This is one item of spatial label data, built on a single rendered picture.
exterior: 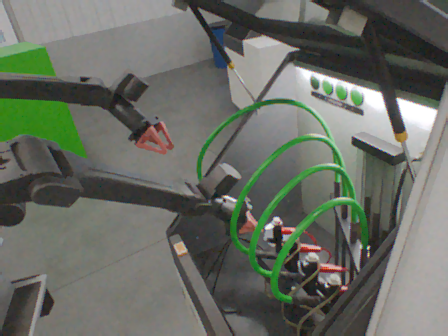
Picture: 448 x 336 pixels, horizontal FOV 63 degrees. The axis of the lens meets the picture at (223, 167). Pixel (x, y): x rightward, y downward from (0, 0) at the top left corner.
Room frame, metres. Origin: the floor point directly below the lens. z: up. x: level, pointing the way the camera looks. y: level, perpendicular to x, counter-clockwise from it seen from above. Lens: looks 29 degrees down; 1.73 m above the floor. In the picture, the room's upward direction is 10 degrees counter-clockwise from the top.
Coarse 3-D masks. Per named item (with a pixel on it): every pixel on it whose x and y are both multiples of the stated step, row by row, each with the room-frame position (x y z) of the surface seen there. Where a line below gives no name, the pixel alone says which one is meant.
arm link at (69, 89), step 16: (0, 80) 0.86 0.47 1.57; (16, 80) 0.87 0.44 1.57; (32, 80) 0.88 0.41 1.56; (48, 80) 0.89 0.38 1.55; (64, 80) 0.90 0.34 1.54; (80, 80) 0.92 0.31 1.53; (96, 80) 0.94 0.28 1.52; (0, 96) 0.86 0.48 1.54; (16, 96) 0.87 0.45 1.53; (32, 96) 0.88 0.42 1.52; (48, 96) 0.89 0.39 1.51; (64, 96) 0.89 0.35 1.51; (80, 96) 0.90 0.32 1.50
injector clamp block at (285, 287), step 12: (264, 264) 0.76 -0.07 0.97; (288, 264) 0.76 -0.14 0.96; (264, 276) 0.77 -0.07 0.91; (288, 288) 0.65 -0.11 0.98; (300, 288) 0.65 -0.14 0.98; (288, 312) 0.65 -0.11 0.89; (300, 312) 0.59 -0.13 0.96; (324, 312) 0.60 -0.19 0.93; (288, 324) 0.66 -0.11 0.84; (312, 324) 0.54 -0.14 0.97
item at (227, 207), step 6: (246, 198) 0.77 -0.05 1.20; (222, 204) 0.73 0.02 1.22; (228, 204) 0.74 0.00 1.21; (234, 204) 0.75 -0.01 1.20; (246, 204) 0.74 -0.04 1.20; (222, 210) 0.73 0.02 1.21; (228, 210) 0.73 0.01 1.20; (240, 210) 0.74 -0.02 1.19; (246, 210) 0.73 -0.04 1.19; (216, 216) 0.73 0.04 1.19; (222, 216) 0.73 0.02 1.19; (228, 216) 0.73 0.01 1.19; (240, 216) 0.73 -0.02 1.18; (222, 222) 0.77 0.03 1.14; (228, 222) 0.73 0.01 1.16; (222, 228) 0.75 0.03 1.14; (228, 228) 0.72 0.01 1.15
